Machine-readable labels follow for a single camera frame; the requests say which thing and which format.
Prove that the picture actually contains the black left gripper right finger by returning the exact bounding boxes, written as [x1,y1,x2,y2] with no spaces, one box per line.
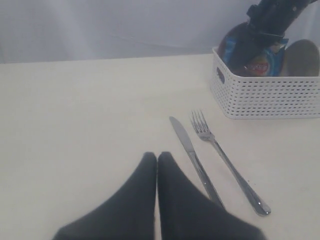
[157,150,251,240]

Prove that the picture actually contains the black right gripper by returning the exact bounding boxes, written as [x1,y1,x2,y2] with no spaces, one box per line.
[227,0,314,70]

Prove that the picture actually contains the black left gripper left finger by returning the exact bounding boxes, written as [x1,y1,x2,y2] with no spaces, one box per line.
[53,152,157,240]

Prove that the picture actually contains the brown round plate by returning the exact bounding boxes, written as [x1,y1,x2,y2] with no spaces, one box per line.
[217,21,248,59]

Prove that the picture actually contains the blue chips bag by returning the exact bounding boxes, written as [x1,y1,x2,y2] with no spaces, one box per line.
[221,38,289,77]

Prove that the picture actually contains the white speckled ceramic bowl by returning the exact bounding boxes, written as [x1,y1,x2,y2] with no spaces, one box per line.
[280,39,320,77]

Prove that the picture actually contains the silver metal fork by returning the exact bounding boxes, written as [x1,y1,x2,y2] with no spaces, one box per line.
[190,110,271,216]

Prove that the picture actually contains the silver table knife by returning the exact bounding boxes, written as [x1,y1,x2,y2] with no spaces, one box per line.
[169,116,226,210]

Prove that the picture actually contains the white perforated plastic basket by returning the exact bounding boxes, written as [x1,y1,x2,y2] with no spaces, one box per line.
[210,47,320,120]

